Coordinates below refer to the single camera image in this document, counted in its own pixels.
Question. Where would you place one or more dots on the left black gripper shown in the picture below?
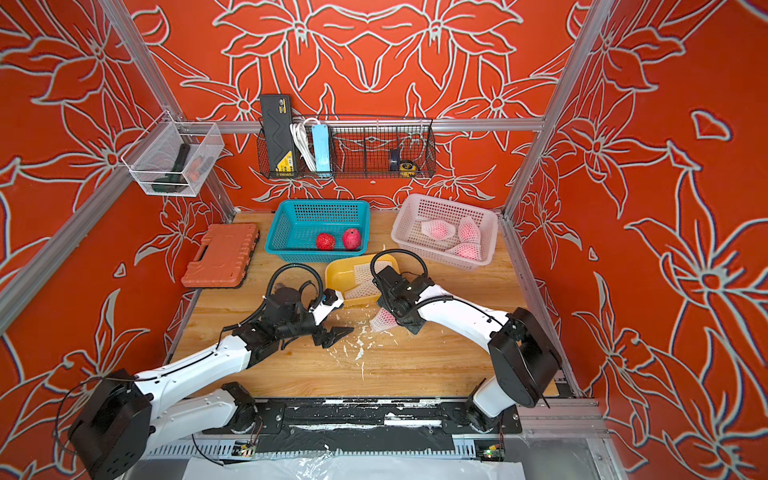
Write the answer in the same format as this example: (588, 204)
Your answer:
(329, 339)

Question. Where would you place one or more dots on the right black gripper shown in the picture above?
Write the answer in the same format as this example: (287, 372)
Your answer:
(411, 324)

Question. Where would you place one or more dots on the red apple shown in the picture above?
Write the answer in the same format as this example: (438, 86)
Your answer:
(383, 321)
(352, 239)

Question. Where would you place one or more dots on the white foam net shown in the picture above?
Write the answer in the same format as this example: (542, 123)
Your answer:
(362, 273)
(363, 290)

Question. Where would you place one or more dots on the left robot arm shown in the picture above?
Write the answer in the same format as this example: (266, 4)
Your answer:
(129, 415)

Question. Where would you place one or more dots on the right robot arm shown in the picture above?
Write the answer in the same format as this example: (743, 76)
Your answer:
(523, 356)

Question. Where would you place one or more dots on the yellow plastic tray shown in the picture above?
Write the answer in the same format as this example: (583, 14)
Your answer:
(339, 276)

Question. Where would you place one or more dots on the pink plastic basket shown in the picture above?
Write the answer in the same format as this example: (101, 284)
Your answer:
(406, 231)

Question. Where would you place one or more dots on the teal plastic basket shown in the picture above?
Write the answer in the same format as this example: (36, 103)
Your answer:
(297, 223)

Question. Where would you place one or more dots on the orange tool case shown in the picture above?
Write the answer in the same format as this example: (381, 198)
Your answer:
(223, 256)

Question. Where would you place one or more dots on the yellow tape measure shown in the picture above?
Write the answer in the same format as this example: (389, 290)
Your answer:
(407, 169)

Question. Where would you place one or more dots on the light blue power bank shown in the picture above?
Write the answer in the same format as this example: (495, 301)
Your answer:
(321, 144)

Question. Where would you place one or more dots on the black rectangular device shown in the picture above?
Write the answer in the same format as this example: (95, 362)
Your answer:
(277, 121)

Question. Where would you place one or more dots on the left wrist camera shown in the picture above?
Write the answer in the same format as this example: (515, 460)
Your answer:
(331, 300)

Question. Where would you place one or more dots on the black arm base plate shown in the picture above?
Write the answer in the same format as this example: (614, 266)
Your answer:
(448, 415)

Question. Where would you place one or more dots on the black wire wall basket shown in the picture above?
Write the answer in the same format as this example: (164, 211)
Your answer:
(364, 147)

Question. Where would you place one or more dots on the dark green tool handle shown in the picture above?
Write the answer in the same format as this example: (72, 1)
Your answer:
(172, 182)

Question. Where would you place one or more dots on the clear acrylic wall box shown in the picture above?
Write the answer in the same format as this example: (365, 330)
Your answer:
(153, 152)

